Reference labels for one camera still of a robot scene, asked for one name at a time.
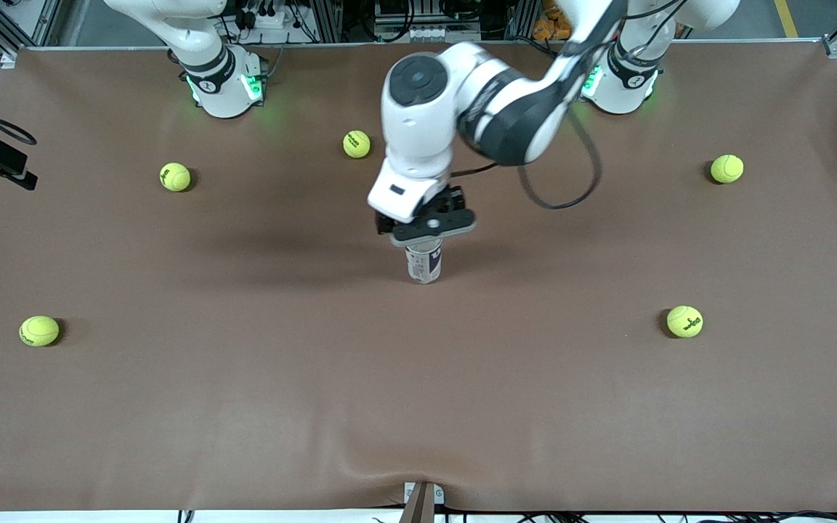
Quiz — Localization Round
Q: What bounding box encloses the grey electronics box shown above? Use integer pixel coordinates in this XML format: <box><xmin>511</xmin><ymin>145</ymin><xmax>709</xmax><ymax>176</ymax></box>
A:
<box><xmin>373</xmin><ymin>0</ymin><xmax>483</xmax><ymax>43</ymax></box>

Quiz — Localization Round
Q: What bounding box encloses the brown table cloth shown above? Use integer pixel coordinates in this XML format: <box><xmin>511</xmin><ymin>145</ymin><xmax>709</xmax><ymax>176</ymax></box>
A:
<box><xmin>0</xmin><ymin>40</ymin><xmax>837</xmax><ymax>513</ymax></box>

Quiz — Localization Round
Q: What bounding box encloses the aluminium frame post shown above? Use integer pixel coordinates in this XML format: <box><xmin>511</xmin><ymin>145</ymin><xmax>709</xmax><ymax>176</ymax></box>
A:
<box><xmin>509</xmin><ymin>0</ymin><xmax>539</xmax><ymax>41</ymax></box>
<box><xmin>315</xmin><ymin>0</ymin><xmax>343</xmax><ymax>43</ymax></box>

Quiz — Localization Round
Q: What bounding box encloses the white power strip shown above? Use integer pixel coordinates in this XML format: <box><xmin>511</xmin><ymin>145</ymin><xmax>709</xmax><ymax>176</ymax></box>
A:
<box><xmin>240</xmin><ymin>0</ymin><xmax>296</xmax><ymax>30</ymax></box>

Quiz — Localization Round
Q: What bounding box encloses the white blue tennis ball can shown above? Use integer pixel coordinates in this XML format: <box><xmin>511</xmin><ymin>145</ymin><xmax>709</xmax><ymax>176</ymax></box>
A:
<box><xmin>405</xmin><ymin>240</ymin><xmax>443</xmax><ymax>285</ymax></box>

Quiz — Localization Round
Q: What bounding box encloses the orange bagged objects pile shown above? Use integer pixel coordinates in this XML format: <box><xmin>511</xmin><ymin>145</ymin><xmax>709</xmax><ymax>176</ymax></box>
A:
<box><xmin>533</xmin><ymin>0</ymin><xmax>573</xmax><ymax>41</ymax></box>

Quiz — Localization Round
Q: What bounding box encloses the grey metal mount bracket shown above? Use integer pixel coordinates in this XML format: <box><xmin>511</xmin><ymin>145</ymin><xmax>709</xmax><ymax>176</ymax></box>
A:
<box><xmin>404</xmin><ymin>481</ymin><xmax>445</xmax><ymax>523</ymax></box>

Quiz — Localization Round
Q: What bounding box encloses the yellow-green tennis ball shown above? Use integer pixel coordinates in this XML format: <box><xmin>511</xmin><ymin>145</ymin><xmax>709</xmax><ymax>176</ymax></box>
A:
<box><xmin>666</xmin><ymin>305</ymin><xmax>704</xmax><ymax>338</ymax></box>
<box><xmin>710</xmin><ymin>154</ymin><xmax>745</xmax><ymax>185</ymax></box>
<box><xmin>19</xmin><ymin>315</ymin><xmax>60</xmax><ymax>347</ymax></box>
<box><xmin>159</xmin><ymin>162</ymin><xmax>192</xmax><ymax>192</ymax></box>
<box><xmin>342</xmin><ymin>129</ymin><xmax>372</xmax><ymax>159</ymax></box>

